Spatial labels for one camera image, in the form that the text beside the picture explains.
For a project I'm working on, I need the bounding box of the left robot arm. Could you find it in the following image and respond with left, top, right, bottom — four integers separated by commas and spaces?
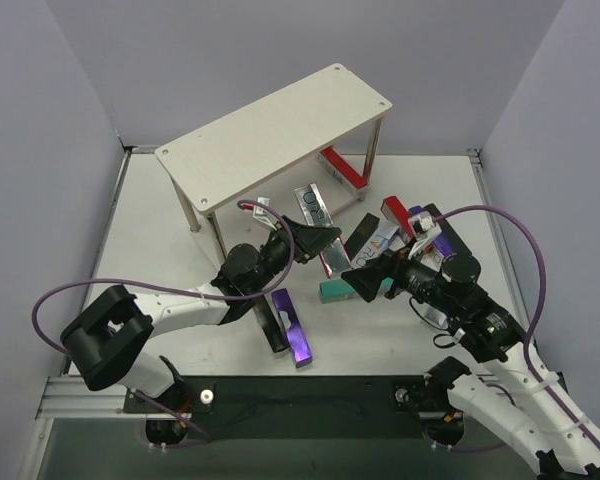
61, 219, 341, 411

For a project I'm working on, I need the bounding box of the red silver toothpaste box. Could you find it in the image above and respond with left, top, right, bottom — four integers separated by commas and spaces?
294, 183, 351, 279

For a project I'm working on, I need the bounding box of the black toothpaste box left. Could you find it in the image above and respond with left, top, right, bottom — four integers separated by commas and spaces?
253, 298, 289, 354

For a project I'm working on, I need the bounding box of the purple toothpaste box left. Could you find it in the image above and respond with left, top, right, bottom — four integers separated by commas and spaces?
271, 289, 313, 369

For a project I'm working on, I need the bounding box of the black box under R&O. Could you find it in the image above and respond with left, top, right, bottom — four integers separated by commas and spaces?
344, 213, 380, 261

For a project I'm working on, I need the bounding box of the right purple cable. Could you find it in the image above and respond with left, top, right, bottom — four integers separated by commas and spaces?
429, 205, 600, 480

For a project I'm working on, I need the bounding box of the purple toothpaste box right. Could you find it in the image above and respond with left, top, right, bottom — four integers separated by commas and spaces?
409, 206, 448, 262

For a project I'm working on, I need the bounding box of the teal toothpaste box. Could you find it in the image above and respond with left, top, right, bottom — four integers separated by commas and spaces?
318, 279, 359, 304

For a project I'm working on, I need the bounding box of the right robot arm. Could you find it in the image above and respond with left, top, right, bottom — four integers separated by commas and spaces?
342, 251, 600, 479

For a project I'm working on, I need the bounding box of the purple toothpaste box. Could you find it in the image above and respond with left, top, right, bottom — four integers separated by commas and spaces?
409, 206, 448, 262
271, 289, 313, 369

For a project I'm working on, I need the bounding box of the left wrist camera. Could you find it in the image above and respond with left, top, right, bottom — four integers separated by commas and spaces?
237, 196, 281, 231

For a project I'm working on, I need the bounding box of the white two-tier shelf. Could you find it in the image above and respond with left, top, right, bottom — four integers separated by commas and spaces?
155, 63, 392, 264

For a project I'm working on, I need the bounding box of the aluminium frame rail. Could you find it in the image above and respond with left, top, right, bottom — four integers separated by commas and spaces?
19, 144, 589, 480

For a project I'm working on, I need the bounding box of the black toothpaste box right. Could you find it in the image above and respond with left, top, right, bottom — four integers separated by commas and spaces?
434, 219, 472, 256

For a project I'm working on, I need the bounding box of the black toothpaste box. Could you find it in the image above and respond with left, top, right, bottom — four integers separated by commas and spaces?
434, 219, 472, 256
253, 298, 289, 354

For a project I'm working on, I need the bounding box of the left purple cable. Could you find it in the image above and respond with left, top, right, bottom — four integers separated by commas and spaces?
32, 199, 296, 446

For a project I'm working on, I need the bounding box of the purple cable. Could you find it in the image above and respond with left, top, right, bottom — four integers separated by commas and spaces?
32, 199, 296, 446
429, 205, 600, 480

